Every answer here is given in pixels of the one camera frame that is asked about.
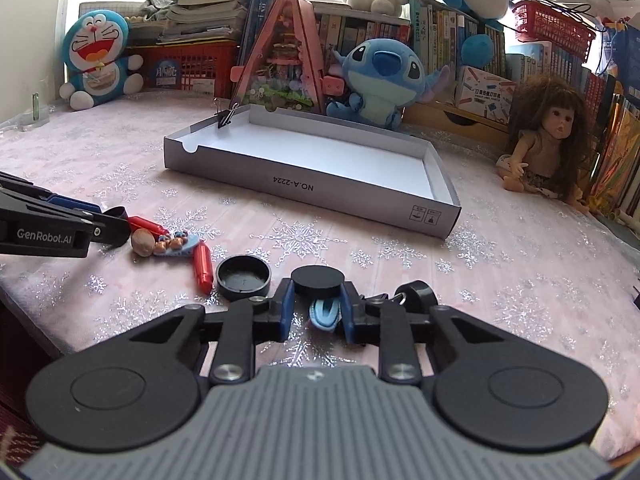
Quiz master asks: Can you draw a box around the wooden drawer shelf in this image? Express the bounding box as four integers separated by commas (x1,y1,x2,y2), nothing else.
404,101,509,152

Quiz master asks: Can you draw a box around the brown haired baby doll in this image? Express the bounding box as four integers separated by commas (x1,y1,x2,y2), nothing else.
496,74,588,214

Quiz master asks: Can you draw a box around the blue bear hair clip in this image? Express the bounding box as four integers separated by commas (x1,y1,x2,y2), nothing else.
152,231,202,258

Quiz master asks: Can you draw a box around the red plastic crate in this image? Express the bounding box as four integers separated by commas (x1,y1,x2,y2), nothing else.
125,40,239,99

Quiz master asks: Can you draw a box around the blue Stitch plush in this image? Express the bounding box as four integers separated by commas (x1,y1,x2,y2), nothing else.
326,38,450,130

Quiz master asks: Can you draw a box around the brown walnut shaped toy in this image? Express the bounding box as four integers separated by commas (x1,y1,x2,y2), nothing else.
130,229,156,258

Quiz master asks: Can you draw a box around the row of upright books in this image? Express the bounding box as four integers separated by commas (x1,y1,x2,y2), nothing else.
311,0,640,212

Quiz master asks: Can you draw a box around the white pencil printed box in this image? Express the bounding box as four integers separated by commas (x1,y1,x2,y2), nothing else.
454,66,518,124

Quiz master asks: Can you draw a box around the stack of books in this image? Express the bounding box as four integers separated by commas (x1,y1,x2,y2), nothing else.
129,0,271,46

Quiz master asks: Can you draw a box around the black small round cap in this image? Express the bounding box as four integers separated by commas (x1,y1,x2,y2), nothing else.
394,280,439,314

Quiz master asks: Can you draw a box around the pink snowflake tablecloth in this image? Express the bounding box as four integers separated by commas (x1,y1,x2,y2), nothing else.
1,92,639,458

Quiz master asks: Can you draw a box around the Doraemon plush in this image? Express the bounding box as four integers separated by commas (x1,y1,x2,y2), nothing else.
58,9,144,110

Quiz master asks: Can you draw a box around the grey cardboard box lid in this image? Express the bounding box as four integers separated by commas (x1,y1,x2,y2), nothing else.
164,105,461,240

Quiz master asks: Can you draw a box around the black round lid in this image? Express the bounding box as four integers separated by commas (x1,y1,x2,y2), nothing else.
215,255,271,302

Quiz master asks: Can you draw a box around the black binder clip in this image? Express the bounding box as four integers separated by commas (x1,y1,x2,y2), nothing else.
213,98,239,129

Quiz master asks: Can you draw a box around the red crayon piece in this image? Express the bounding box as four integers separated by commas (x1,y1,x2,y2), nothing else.
193,240,214,296
127,216,170,240

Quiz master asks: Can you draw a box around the pink triangular toy house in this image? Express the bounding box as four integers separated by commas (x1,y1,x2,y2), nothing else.
231,0,345,115

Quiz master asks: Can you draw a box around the red wire basket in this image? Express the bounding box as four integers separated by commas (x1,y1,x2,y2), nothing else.
511,0,596,62

